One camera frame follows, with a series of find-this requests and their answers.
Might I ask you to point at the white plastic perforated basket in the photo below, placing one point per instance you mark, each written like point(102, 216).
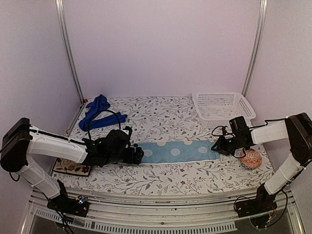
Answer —
point(216, 109)

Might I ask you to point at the floral square coaster tile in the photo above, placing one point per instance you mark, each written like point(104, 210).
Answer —
point(68, 167)

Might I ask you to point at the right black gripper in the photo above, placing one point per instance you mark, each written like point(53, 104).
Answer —
point(221, 147)

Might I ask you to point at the left aluminium frame post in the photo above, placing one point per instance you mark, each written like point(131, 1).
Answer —
point(68, 50)

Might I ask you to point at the dark blue towel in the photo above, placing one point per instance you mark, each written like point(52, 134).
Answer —
point(96, 107)

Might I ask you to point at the floral patterned tablecloth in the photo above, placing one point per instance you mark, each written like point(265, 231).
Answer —
point(159, 119)

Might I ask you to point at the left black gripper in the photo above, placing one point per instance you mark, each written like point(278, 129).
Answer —
point(138, 158)

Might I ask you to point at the red white patterned bowl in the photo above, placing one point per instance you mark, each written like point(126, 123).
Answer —
point(250, 159)

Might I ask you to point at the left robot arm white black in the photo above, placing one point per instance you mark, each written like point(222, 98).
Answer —
point(24, 140)

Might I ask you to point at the right aluminium frame post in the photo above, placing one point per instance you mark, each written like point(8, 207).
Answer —
point(256, 45)

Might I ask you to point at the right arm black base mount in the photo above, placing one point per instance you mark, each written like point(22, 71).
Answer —
point(263, 202)

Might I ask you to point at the aluminium frame post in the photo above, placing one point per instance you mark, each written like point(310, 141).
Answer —
point(256, 45)
point(68, 50)

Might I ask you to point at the front aluminium rail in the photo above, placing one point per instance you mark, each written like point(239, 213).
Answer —
point(111, 213)

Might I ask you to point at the light blue orange dotted towel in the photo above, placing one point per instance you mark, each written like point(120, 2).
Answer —
point(175, 152)

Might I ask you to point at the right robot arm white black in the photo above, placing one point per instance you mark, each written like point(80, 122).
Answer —
point(290, 138)

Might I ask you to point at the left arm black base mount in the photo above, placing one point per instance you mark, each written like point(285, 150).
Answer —
point(78, 206)

